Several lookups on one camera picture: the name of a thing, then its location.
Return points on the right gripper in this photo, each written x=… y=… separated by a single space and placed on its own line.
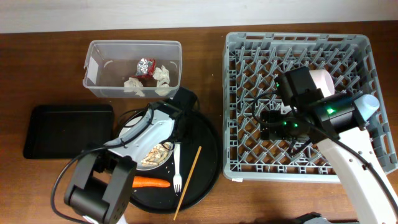
x=270 y=132

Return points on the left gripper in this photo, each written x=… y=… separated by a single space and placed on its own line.
x=182 y=139

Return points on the white tissue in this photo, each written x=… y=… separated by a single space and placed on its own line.
x=133 y=85
x=161 y=75

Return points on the red snack wrapper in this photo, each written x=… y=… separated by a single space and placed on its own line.
x=145 y=68

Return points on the rice and peanut leftovers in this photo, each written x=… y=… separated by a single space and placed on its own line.
x=158 y=154

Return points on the grey plate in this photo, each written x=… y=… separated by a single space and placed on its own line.
x=140 y=167

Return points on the pink bowl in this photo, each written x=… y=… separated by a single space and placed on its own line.
x=323 y=81

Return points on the orange carrot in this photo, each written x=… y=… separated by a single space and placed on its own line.
x=140 y=182

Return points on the light blue cup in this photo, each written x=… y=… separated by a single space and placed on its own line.
x=367 y=105

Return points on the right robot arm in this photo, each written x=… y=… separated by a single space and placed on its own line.
x=336 y=124

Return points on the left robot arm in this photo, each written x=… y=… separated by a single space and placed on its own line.
x=101 y=185

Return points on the grey dishwasher rack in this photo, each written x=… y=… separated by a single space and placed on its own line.
x=252 y=61

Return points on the clear plastic waste bin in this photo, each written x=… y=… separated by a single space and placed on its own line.
x=109 y=63

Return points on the round black serving tray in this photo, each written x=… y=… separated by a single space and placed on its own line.
x=201 y=133

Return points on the white plastic fork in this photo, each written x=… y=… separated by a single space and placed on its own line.
x=177 y=179

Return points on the wooden chopstick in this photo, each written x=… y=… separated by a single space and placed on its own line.
x=187 y=182

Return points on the black rectangular tray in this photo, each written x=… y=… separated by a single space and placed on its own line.
x=64 y=131

